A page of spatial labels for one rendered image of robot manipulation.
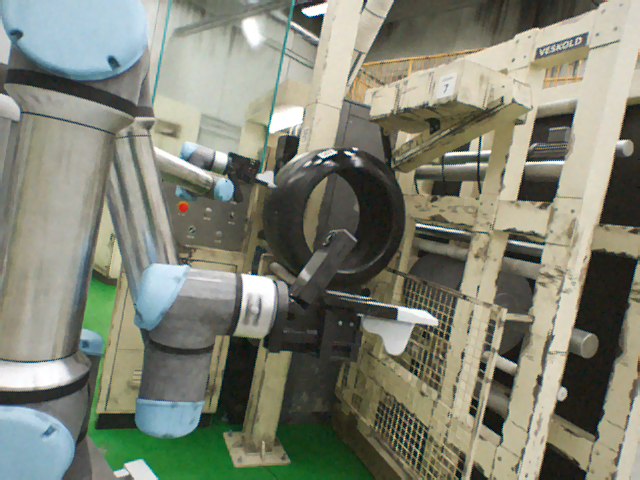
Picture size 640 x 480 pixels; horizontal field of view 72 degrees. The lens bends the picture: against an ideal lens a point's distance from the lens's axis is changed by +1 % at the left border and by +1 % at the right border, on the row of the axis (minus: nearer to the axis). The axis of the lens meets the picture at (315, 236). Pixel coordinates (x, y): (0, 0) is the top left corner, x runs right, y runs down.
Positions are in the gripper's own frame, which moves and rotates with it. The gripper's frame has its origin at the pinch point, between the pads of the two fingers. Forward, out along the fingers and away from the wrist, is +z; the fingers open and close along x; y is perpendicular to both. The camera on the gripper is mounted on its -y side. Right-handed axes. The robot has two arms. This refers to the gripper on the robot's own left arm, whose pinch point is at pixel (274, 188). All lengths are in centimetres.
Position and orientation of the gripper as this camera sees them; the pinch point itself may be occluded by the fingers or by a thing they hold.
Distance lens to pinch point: 164.3
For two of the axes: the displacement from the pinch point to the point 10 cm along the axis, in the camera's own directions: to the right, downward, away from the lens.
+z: 8.8, 2.6, 4.1
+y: 2.9, -9.6, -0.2
